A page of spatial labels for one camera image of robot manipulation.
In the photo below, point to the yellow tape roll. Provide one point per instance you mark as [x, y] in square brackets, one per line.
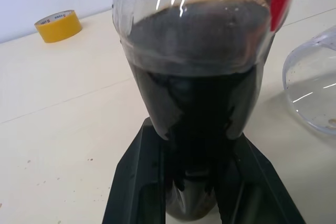
[59, 26]

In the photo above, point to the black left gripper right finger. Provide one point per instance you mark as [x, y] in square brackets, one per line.
[262, 182]

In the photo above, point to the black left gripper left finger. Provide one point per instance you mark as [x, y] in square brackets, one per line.
[134, 179]

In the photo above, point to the clear plastic cola bottle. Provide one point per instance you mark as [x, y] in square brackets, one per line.
[194, 77]

